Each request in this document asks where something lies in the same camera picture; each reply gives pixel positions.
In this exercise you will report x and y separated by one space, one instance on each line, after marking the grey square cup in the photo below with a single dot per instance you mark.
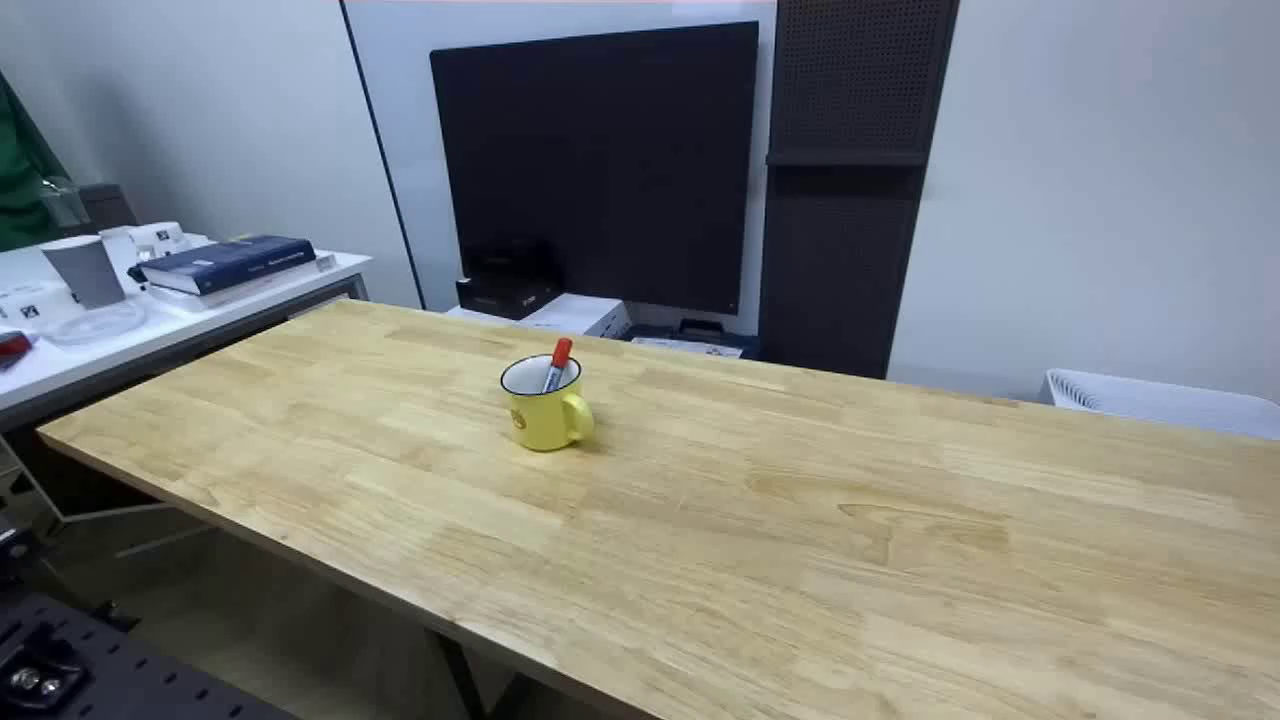
86 275

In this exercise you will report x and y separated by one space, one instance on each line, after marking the white flat box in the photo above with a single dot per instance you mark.
579 315

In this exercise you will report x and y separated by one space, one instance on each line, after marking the green cloth object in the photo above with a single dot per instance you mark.
25 181

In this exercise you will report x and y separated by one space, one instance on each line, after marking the dark tall cabinet panel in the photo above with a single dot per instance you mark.
841 185

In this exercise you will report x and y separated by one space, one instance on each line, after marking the red marker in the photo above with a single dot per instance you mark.
560 357

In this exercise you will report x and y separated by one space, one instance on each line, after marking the small red object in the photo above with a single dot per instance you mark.
8 348

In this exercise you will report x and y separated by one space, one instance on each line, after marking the black perforated board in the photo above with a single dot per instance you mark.
83 666

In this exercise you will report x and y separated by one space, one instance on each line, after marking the dark blue book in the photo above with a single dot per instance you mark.
225 262

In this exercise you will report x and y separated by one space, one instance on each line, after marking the white plastic bin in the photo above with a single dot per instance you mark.
1162 400

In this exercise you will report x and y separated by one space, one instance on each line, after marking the white side table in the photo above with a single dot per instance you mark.
160 332

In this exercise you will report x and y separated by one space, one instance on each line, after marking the large black monitor screen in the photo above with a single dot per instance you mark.
602 162

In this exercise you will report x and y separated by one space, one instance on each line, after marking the clear round plate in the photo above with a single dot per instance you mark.
94 321

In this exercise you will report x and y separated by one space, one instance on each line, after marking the black box under monitor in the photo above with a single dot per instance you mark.
506 290

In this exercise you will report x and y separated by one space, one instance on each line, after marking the yellow enamel mug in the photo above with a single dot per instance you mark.
550 418

